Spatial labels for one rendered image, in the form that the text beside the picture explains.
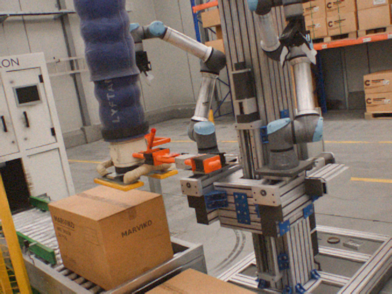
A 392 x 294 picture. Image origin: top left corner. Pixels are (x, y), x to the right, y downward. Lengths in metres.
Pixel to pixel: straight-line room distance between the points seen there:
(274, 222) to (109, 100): 0.96
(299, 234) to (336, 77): 8.28
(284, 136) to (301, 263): 0.89
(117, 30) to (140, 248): 1.10
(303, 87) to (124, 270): 1.27
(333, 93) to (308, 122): 8.68
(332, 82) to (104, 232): 9.04
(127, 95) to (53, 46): 10.14
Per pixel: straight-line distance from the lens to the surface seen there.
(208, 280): 2.23
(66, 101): 12.04
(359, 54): 10.47
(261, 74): 2.32
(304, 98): 2.13
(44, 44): 11.96
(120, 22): 1.99
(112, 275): 2.26
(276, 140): 2.09
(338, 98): 10.73
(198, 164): 1.59
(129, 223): 2.24
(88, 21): 2.00
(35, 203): 4.29
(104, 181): 2.12
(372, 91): 9.05
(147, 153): 1.85
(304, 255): 2.69
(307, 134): 2.08
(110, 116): 1.98
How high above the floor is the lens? 1.60
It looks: 11 degrees down
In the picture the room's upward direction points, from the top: 10 degrees counter-clockwise
